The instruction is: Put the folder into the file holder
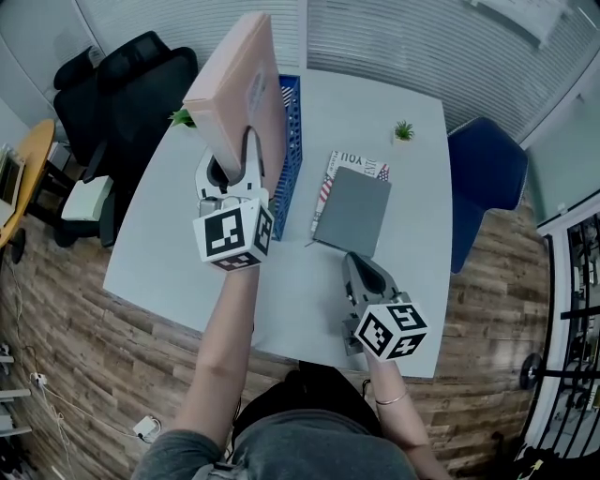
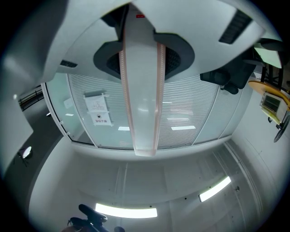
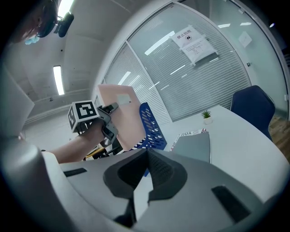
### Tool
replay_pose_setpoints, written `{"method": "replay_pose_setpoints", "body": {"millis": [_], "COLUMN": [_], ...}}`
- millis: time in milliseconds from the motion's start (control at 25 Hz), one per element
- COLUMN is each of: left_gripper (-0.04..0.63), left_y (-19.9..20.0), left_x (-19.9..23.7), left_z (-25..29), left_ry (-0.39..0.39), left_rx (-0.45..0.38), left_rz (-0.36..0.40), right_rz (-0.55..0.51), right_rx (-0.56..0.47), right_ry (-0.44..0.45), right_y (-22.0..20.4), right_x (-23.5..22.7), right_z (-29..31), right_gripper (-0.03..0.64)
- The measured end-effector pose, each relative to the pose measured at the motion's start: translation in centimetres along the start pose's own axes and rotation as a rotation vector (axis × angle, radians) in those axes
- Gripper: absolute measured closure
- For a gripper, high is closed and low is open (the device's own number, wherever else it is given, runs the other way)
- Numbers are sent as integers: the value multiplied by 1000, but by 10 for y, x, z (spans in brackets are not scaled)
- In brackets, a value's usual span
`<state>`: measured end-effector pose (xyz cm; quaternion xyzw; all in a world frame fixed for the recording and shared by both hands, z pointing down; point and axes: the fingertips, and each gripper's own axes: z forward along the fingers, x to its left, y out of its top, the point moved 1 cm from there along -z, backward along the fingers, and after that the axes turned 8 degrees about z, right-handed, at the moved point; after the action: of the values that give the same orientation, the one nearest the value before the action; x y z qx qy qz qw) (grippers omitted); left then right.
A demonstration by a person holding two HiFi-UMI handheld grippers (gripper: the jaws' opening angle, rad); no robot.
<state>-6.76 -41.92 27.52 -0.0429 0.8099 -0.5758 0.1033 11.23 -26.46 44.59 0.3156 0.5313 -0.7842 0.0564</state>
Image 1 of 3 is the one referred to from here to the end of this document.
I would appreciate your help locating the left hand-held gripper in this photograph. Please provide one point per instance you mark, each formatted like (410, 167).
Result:
(225, 234)

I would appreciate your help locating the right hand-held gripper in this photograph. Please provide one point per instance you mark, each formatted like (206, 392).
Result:
(389, 328)

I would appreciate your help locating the blue file rack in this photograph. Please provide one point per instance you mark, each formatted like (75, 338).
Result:
(293, 140)

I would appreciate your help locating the pink book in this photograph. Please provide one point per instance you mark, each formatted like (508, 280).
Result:
(220, 94)

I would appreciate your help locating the person's left forearm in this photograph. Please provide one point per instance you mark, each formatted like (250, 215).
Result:
(232, 319)

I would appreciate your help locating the person's right forearm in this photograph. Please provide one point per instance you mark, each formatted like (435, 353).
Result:
(398, 422)

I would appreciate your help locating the sunflower potted plant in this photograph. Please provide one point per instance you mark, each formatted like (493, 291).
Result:
(180, 117)

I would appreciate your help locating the grey notebook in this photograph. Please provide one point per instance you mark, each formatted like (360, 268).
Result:
(351, 211)

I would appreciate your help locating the black office chair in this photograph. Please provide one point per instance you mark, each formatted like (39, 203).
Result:
(145, 94)
(79, 117)

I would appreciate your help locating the person's black trousers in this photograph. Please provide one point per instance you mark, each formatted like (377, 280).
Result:
(304, 389)

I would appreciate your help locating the flag print book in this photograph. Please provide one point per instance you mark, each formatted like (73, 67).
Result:
(356, 159)

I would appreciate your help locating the small green potted plant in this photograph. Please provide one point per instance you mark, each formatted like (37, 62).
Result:
(403, 131)

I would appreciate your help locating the blue chair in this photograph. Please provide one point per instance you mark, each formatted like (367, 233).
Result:
(487, 178)

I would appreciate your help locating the white waste bin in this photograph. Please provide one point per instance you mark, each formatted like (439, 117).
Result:
(58, 152)

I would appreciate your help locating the black metal railing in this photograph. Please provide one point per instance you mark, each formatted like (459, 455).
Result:
(550, 281)

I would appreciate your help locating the person's grey shirt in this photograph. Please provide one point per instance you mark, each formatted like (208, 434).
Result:
(304, 450)

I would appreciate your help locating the black weight disc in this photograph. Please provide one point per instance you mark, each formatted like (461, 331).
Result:
(532, 371)

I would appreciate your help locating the round wooden table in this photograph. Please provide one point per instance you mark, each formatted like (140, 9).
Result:
(33, 154)

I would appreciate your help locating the white power strip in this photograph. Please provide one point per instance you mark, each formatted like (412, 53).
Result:
(146, 429)

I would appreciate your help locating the white floor plug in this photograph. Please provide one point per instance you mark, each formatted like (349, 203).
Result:
(38, 379)

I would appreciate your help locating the white paper notice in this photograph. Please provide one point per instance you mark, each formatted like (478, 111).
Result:
(515, 16)

